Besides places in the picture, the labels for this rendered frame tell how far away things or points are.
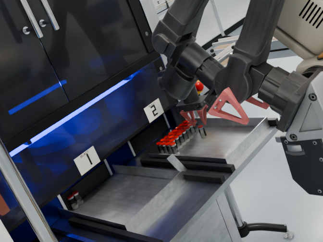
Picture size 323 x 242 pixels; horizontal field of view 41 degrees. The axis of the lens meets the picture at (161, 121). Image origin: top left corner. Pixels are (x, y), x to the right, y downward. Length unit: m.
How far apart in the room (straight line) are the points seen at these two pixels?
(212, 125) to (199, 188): 0.42
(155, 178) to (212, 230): 0.55
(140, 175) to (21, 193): 0.83
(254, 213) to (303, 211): 0.28
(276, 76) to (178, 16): 0.24
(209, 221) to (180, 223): 0.72
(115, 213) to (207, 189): 0.29
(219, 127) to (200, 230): 0.47
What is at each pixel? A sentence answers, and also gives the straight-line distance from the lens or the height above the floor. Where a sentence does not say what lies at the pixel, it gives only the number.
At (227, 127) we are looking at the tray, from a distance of 1.60.
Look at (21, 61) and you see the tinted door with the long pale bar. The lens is 1.33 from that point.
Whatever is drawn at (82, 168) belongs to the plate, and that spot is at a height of 1.01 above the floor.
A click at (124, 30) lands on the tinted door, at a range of 1.56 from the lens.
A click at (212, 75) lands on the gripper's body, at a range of 0.91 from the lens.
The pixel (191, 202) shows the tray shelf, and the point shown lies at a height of 0.88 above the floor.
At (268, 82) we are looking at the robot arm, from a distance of 0.85.
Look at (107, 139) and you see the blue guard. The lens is 1.47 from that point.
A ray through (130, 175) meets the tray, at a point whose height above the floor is 0.88.
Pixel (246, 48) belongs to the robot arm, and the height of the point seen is 1.30.
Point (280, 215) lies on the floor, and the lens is 2.58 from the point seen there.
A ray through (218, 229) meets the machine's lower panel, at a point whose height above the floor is 0.40.
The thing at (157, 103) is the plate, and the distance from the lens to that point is 1.62.
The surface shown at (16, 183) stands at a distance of 0.70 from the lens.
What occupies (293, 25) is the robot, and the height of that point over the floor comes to 1.30.
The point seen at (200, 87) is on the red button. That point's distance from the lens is 1.75.
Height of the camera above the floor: 1.52
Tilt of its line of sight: 20 degrees down
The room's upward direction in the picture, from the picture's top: 22 degrees counter-clockwise
